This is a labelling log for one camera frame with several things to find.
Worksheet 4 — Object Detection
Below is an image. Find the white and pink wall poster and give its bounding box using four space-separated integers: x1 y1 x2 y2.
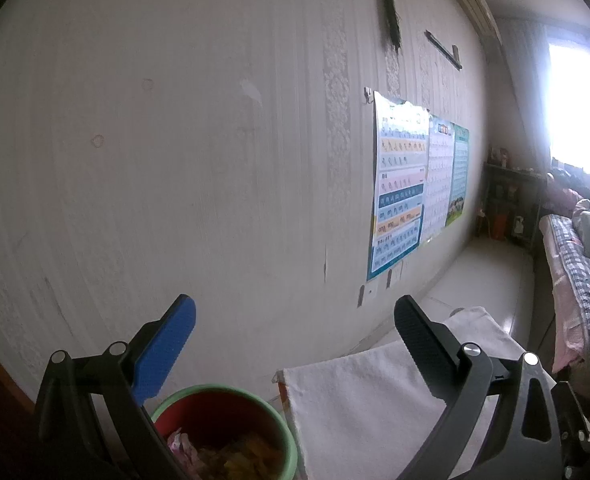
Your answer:
420 115 456 243

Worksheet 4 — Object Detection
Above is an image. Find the green wall poster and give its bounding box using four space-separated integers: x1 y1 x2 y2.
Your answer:
445 122 470 228

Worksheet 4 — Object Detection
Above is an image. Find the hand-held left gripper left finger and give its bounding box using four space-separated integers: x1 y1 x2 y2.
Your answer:
32 294 197 480

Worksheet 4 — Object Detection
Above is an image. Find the white air conditioner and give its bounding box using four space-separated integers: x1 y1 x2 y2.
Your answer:
442 0 503 43

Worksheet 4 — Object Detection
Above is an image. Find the green bin with red inside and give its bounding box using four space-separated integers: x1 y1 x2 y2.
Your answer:
150 384 298 480

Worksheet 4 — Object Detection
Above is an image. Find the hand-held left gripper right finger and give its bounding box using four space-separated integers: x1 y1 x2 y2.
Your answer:
394 295 563 480

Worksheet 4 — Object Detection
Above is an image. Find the pink and white wrapper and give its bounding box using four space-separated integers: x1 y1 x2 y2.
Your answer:
167 427 203 466

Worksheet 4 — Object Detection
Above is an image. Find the white table cloth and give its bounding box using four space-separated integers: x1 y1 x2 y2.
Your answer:
277 306 558 480

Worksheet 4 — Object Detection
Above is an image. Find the bright window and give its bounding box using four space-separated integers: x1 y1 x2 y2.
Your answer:
545 42 590 183

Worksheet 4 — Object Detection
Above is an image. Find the black wall bar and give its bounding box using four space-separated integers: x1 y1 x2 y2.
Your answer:
424 30 463 70

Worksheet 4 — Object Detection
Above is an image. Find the dark storage shelf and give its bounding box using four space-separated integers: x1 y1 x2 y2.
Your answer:
478 160 548 251

